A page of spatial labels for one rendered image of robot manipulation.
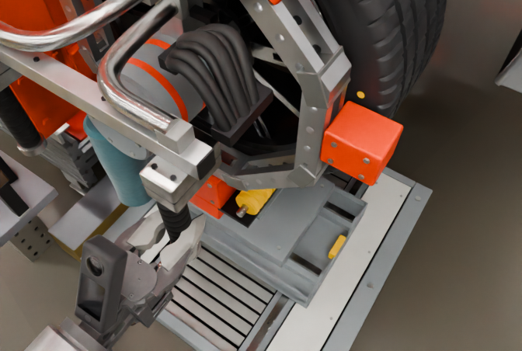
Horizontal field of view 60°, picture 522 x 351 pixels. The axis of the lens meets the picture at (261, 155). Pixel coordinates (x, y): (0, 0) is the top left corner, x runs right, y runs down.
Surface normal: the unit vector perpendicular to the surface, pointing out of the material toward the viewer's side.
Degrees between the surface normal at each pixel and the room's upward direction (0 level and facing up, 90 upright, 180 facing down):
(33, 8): 90
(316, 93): 90
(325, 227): 0
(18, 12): 90
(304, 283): 0
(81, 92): 0
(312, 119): 90
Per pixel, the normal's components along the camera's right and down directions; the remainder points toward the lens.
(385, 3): 0.70, 0.07
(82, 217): 0.00, -0.58
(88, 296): -0.45, 0.29
